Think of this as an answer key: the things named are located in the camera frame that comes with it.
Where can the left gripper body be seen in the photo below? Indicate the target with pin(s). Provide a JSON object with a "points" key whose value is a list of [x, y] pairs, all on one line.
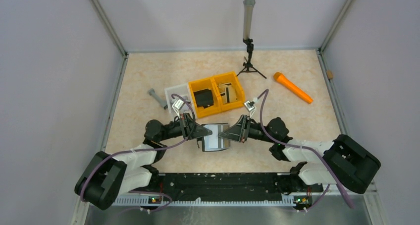
{"points": [[186, 131]]}

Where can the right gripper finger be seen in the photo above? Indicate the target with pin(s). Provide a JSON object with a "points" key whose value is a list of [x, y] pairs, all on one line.
{"points": [[233, 129], [231, 136]]}

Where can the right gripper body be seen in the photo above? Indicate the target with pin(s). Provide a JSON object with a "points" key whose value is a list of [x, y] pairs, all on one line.
{"points": [[248, 128]]}

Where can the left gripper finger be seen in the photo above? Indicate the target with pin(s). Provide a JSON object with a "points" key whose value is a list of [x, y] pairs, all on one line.
{"points": [[200, 131], [201, 142]]}

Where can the white credit card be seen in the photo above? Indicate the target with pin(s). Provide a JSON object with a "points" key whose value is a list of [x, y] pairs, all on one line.
{"points": [[213, 142]]}

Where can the black leather card holder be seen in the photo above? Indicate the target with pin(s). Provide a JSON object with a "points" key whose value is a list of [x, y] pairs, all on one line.
{"points": [[227, 142]]}

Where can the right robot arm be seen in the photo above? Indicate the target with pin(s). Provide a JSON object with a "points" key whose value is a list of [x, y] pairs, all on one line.
{"points": [[339, 161]]}

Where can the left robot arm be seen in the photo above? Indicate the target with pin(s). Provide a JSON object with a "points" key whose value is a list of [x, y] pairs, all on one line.
{"points": [[109, 175]]}

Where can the black cards stack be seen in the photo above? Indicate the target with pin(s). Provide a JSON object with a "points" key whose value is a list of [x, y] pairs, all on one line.
{"points": [[204, 98]]}

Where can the beige striped cards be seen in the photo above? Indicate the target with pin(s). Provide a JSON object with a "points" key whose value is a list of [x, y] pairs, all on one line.
{"points": [[227, 93]]}

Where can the yellow bin with black cards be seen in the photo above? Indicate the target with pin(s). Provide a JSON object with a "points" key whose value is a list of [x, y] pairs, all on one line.
{"points": [[206, 83]]}

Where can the yellow bin with beige cards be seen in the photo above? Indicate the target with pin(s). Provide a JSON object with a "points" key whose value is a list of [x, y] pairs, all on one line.
{"points": [[230, 78]]}

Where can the white plastic bin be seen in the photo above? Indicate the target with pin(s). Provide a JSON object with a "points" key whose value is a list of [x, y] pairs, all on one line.
{"points": [[182, 90]]}

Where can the grey plastic bolt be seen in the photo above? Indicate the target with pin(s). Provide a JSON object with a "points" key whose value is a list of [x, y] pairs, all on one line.
{"points": [[161, 101]]}

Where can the black mini tripod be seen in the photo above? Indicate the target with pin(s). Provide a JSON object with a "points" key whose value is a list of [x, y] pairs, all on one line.
{"points": [[248, 67]]}

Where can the orange toy microphone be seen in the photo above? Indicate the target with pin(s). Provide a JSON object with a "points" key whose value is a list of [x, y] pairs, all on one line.
{"points": [[282, 79]]}

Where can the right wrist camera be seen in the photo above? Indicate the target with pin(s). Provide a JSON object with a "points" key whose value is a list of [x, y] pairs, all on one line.
{"points": [[250, 106]]}

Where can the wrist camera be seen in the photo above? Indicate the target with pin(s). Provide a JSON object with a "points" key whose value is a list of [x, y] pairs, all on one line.
{"points": [[178, 105], [250, 106]]}

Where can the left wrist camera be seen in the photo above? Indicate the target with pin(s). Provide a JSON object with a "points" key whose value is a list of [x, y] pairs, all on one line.
{"points": [[178, 105]]}

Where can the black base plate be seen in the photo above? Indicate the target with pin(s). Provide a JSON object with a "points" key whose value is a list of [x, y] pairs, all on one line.
{"points": [[229, 187]]}

